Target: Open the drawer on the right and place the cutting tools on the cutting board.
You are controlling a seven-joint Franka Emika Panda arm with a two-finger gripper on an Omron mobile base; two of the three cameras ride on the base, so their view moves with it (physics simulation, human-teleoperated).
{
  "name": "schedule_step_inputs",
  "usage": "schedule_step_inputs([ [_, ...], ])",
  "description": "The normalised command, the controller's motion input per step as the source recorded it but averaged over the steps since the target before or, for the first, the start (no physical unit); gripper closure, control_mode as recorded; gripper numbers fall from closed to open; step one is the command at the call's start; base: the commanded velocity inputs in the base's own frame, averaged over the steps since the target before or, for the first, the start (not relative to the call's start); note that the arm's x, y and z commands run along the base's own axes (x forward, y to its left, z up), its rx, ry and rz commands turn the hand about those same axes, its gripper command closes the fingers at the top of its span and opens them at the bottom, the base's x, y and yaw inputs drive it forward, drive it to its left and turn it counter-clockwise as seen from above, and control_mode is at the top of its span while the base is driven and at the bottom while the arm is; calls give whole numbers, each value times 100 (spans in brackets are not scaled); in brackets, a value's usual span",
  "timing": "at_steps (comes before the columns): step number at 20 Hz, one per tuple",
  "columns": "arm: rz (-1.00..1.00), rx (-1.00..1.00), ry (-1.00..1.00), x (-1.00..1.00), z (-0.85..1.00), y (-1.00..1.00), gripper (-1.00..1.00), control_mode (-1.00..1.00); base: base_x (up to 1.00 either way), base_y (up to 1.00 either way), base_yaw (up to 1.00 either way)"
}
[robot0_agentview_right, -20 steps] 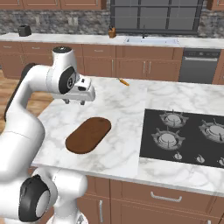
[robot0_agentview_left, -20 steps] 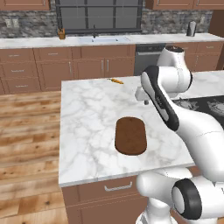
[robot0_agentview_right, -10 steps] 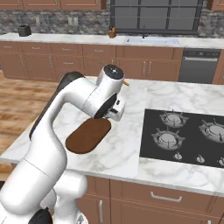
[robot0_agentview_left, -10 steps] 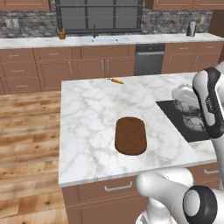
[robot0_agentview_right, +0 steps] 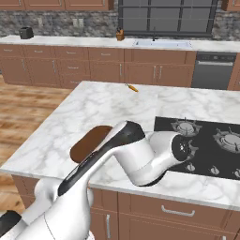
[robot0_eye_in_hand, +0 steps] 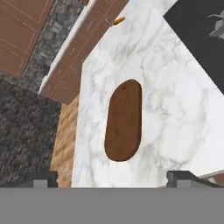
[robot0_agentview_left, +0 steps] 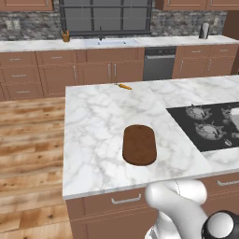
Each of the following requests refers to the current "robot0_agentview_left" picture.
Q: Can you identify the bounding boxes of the brown oval cutting board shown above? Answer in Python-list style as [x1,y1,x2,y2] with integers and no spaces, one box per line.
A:
[121,124,158,167]

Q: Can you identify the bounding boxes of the wide brown drawer front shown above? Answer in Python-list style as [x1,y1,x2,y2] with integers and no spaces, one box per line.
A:
[81,188,151,218]

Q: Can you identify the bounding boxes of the orange carrot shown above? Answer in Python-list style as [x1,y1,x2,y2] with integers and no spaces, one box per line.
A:
[113,82,134,91]

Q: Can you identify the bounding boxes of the black hob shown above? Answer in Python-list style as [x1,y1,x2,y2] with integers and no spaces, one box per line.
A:
[166,101,239,153]

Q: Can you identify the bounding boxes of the dark grey dishwasher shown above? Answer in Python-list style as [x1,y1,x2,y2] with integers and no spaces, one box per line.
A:
[142,46,177,82]

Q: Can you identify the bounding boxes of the long brown base cupboard run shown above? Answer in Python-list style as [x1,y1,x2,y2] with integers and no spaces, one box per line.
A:
[0,47,146,103]

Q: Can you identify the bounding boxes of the white sink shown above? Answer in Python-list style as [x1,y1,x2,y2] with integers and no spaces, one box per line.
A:
[82,38,140,48]

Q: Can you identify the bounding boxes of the dark tap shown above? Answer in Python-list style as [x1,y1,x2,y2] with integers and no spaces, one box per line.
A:
[98,25,105,42]

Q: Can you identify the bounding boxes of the wooden knife block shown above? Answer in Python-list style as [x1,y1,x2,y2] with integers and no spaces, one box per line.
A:
[61,29,71,43]

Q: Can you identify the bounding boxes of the short brown base cupboard run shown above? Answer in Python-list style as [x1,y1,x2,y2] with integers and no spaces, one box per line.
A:
[171,43,239,80]

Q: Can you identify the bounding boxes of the dark framed window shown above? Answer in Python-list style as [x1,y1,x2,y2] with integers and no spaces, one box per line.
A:
[58,0,154,37]

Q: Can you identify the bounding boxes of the wide brown cupboard door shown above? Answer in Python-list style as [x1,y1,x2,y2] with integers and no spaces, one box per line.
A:
[84,208,159,239]

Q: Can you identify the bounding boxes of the white pot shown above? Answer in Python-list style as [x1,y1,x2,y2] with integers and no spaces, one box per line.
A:
[230,106,239,133]

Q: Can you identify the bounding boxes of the silver kettle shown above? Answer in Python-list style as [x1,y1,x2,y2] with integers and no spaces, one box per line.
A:
[198,21,211,40]

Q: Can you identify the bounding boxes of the tall brown cupboard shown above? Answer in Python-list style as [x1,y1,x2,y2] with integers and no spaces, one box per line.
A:
[221,10,239,76]

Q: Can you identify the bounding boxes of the long silver drawer handle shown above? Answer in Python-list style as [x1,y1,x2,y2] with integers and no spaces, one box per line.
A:
[110,193,142,205]

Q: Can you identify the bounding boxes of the brown wall cupboard run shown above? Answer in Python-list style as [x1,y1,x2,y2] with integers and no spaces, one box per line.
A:
[155,0,239,12]

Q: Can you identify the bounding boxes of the white double wall socket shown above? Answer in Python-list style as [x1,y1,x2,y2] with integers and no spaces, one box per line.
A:
[5,20,21,31]

